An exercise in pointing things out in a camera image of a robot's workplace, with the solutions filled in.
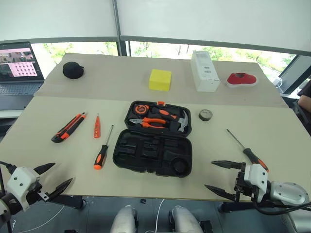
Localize orange black handled screwdriver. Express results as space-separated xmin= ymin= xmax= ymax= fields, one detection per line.
xmin=93 ymin=124 xmax=115 ymax=171
xmin=226 ymin=128 xmax=270 ymax=173

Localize white cardboard box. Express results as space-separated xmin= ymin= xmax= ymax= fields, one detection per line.
xmin=190 ymin=50 xmax=222 ymax=93

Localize black electrical tape roll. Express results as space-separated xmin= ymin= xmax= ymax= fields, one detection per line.
xmin=198 ymin=109 xmax=214 ymax=122

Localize black round pouch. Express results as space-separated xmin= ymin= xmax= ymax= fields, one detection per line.
xmin=62 ymin=61 xmax=86 ymax=80

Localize seated person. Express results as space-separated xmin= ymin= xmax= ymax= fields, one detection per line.
xmin=297 ymin=80 xmax=311 ymax=115

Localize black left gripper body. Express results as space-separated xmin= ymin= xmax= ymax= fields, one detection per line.
xmin=25 ymin=181 xmax=53 ymax=207

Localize yellow foam block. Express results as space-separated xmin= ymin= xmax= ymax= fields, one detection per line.
xmin=148 ymin=69 xmax=173 ymax=92

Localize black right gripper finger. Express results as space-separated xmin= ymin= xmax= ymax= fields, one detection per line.
xmin=211 ymin=160 xmax=242 ymax=170
xmin=204 ymin=184 xmax=238 ymax=202

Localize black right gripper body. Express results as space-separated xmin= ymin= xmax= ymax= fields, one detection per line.
xmin=233 ymin=162 xmax=258 ymax=202

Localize orange voltage tester pen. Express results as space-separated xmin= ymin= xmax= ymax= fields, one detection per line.
xmin=93 ymin=113 xmax=102 ymax=139

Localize silver rounded robot leg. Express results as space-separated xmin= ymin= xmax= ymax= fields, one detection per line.
xmin=110 ymin=205 xmax=139 ymax=233
xmin=169 ymin=205 xmax=204 ymax=233

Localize grey window frame post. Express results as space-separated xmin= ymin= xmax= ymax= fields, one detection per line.
xmin=112 ymin=0 xmax=122 ymax=57

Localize claw hammer orange black handle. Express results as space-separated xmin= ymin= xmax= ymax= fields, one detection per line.
xmin=151 ymin=106 xmax=191 ymax=133

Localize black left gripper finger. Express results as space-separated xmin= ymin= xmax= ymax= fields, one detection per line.
xmin=33 ymin=163 xmax=56 ymax=175
xmin=48 ymin=178 xmax=73 ymax=201

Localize orange black utility knife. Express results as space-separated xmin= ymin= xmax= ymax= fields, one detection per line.
xmin=51 ymin=112 xmax=88 ymax=144

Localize brown paper table cover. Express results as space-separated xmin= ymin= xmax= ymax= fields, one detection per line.
xmin=33 ymin=52 xmax=295 ymax=109

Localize orange black tape measure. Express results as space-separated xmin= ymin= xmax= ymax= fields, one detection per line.
xmin=133 ymin=103 xmax=150 ymax=115

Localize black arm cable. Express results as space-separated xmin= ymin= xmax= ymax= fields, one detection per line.
xmin=0 ymin=161 xmax=17 ymax=233
xmin=252 ymin=200 xmax=311 ymax=216

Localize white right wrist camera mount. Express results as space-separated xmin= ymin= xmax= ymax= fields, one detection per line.
xmin=243 ymin=164 xmax=272 ymax=203

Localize black plastic tool case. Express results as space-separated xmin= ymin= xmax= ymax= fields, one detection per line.
xmin=112 ymin=100 xmax=193 ymax=178

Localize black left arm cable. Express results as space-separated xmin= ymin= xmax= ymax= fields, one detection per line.
xmin=0 ymin=161 xmax=17 ymax=233

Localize red and white shoe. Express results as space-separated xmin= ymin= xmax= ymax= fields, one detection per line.
xmin=226 ymin=72 xmax=259 ymax=89

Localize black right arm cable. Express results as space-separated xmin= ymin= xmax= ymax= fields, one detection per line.
xmin=252 ymin=200 xmax=311 ymax=216

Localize black laptop computer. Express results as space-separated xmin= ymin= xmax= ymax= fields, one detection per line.
xmin=0 ymin=41 xmax=46 ymax=110

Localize orange handled pliers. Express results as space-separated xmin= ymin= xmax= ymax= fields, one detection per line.
xmin=128 ymin=116 xmax=169 ymax=129

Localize white floor cable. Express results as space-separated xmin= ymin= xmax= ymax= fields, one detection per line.
xmin=155 ymin=198 xmax=166 ymax=233

